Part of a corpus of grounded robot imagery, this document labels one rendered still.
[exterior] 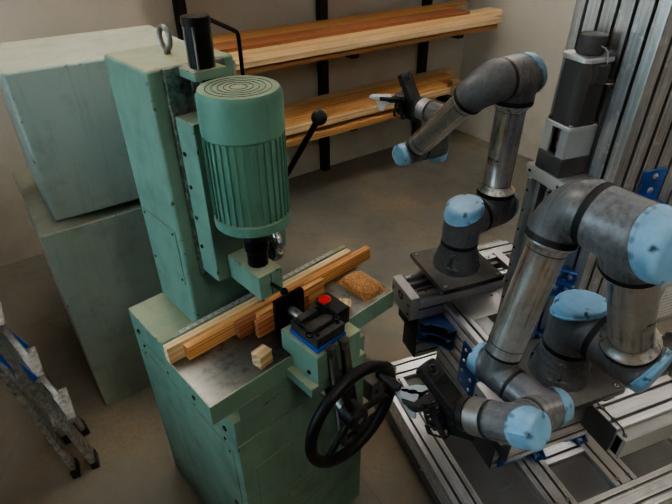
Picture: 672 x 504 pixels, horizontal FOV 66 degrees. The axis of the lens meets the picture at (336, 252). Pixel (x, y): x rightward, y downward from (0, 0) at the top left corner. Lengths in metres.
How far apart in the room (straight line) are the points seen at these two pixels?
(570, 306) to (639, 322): 0.22
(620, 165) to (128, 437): 2.01
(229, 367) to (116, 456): 1.16
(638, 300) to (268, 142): 0.74
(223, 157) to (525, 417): 0.75
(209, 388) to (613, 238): 0.87
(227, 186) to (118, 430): 1.54
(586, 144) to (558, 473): 1.14
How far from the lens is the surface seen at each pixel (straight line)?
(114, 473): 2.31
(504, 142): 1.61
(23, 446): 2.55
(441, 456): 1.94
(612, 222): 0.91
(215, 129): 1.05
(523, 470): 1.98
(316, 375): 1.22
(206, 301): 1.50
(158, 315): 1.62
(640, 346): 1.19
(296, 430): 1.49
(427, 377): 1.10
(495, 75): 1.47
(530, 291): 1.03
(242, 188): 1.09
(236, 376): 1.25
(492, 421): 1.03
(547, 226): 0.98
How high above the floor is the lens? 1.81
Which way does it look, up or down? 34 degrees down
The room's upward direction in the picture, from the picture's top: straight up
